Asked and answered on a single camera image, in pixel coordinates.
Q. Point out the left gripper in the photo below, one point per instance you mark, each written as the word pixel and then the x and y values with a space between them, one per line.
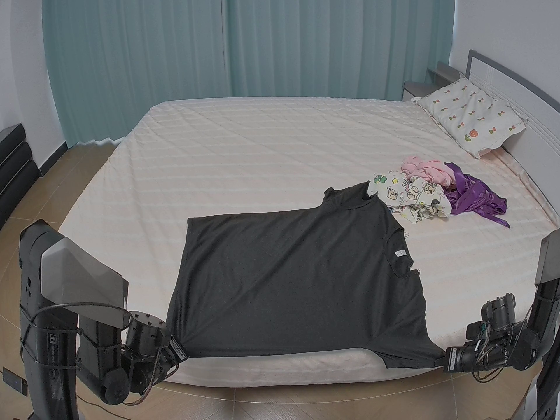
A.
pixel 170 361

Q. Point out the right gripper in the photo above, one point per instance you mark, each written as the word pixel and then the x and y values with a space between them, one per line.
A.
pixel 466 357

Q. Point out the black T-shirt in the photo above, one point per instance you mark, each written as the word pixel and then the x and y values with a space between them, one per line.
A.
pixel 297 278

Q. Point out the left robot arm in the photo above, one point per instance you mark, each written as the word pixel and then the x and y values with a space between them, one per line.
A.
pixel 78 278

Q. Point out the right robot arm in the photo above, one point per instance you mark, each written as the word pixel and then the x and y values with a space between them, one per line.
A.
pixel 529 335

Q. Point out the bed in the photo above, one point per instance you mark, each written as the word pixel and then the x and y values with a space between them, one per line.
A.
pixel 262 147

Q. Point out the small black box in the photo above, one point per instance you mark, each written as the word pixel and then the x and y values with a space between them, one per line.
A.
pixel 15 381

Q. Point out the purple satin garment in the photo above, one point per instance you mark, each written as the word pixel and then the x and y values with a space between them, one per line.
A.
pixel 474 195

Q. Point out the white printed garment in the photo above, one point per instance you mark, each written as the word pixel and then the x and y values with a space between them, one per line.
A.
pixel 411 195

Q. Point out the pink garment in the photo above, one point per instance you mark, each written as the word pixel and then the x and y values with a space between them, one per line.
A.
pixel 426 169

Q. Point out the white printed pillow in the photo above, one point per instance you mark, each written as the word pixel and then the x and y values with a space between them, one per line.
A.
pixel 470 114

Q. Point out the black chest of drawers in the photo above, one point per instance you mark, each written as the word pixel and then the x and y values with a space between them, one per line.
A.
pixel 15 169

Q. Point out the grey bedside table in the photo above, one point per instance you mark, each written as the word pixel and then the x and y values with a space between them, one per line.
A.
pixel 415 90

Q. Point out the blue-green curtain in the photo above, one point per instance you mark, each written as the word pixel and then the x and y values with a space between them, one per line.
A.
pixel 131 37

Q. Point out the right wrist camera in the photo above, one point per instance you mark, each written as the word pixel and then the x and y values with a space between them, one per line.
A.
pixel 474 330

